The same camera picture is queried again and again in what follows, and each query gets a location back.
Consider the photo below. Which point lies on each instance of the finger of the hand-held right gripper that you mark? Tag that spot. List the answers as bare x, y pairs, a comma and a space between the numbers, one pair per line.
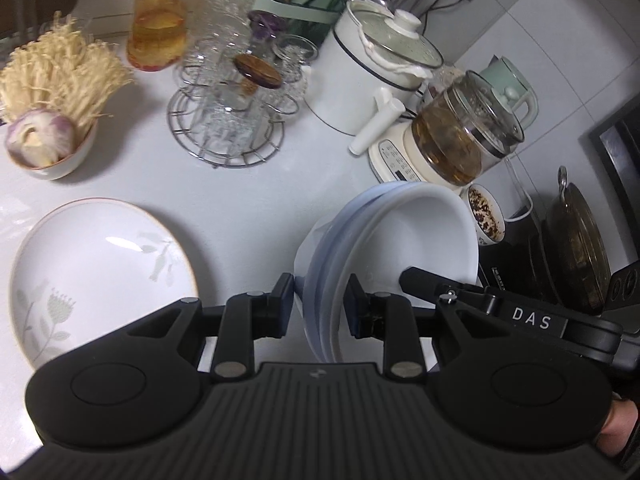
440, 290

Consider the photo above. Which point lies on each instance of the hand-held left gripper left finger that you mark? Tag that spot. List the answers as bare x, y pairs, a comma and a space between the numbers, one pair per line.
288, 305

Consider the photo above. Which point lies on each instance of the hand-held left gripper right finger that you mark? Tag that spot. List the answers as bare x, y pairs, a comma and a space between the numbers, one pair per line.
354, 305

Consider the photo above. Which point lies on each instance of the light blue bowl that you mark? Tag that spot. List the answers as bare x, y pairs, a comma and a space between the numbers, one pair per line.
326, 260
306, 245

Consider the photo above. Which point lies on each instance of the plain white bowl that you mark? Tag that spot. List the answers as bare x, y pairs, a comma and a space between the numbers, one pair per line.
415, 230

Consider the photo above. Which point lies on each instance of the large floral white plate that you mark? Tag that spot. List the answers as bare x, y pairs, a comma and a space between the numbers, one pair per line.
100, 270

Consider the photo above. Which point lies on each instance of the person's right hand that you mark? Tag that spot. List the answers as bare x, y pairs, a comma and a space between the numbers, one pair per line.
617, 425

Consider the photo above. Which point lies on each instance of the black stove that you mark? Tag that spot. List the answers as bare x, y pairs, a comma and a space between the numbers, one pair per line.
520, 265

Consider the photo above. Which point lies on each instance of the dark frying pan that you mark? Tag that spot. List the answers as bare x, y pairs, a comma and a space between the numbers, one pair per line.
575, 245

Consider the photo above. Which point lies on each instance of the white cup with dried tea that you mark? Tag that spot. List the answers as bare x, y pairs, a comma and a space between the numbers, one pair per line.
487, 215

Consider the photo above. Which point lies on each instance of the glass kettle with cream base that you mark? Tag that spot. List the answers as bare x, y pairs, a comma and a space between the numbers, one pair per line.
450, 130

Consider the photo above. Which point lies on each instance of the black kitchen appliance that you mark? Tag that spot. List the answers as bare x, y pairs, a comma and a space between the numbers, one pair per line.
617, 145

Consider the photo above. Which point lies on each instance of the set of clear glass cups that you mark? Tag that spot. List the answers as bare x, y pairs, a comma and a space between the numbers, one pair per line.
220, 110

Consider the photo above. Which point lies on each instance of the pale green kettle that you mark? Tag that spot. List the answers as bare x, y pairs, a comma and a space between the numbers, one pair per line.
510, 85

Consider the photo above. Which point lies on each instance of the glass carafe with wooden lid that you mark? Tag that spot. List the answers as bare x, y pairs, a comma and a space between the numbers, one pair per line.
250, 80

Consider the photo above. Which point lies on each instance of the white electric pot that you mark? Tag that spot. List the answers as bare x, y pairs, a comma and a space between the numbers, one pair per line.
350, 70

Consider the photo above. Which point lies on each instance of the pale ceramic bowl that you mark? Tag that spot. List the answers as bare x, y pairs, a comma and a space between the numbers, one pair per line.
65, 162

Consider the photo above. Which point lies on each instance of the purple glass cup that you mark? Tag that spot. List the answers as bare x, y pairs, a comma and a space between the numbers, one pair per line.
267, 30

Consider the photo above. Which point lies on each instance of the purple onion half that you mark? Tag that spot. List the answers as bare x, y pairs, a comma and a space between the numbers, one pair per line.
40, 135

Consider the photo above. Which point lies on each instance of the tall patterned clear glass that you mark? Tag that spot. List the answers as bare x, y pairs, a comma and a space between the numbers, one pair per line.
227, 10

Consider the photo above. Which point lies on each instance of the red-lidded clear jar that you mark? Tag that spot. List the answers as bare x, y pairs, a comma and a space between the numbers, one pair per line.
157, 25

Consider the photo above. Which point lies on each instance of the enoki mushroom bunch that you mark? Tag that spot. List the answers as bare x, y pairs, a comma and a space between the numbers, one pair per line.
60, 70

